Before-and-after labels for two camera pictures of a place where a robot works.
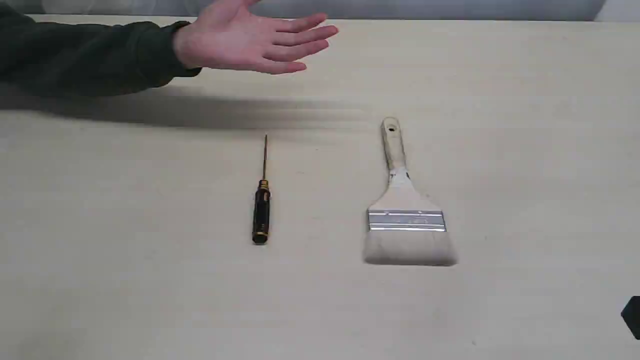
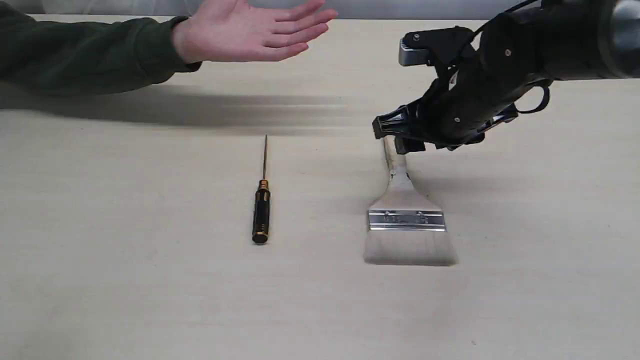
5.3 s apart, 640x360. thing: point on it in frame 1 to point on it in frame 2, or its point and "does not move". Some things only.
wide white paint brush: (404, 227) does not move
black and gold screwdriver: (260, 221) does not move
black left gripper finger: (631, 314) to (508, 56)
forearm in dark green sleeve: (82, 60) does not move
